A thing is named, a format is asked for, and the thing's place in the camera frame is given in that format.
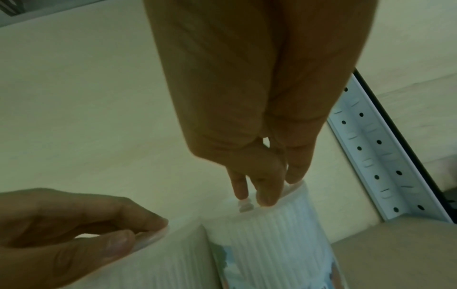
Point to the cotton swab tub with label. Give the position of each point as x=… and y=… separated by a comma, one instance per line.
x=271, y=242

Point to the tan shelf board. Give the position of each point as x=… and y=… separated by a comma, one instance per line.
x=396, y=254

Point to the person's left hand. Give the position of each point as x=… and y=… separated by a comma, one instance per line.
x=50, y=234

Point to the white perforated metal shelf post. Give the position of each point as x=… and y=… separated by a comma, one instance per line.
x=378, y=158

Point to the person's right hand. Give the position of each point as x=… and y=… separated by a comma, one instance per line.
x=228, y=84

